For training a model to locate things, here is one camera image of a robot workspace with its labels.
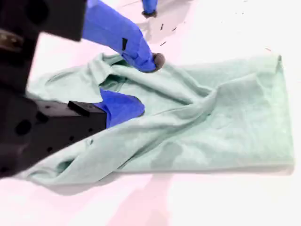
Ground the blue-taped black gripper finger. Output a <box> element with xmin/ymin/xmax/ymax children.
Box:
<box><xmin>67</xmin><ymin>88</ymin><xmax>146</xmax><ymax>137</ymax></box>
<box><xmin>81</xmin><ymin>0</ymin><xmax>166</xmax><ymax>73</ymax></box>
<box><xmin>141</xmin><ymin>0</ymin><xmax>158</xmax><ymax>18</ymax></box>

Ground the pale green T-shirt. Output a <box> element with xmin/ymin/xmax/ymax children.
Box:
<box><xmin>17</xmin><ymin>52</ymin><xmax>296</xmax><ymax>190</ymax></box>

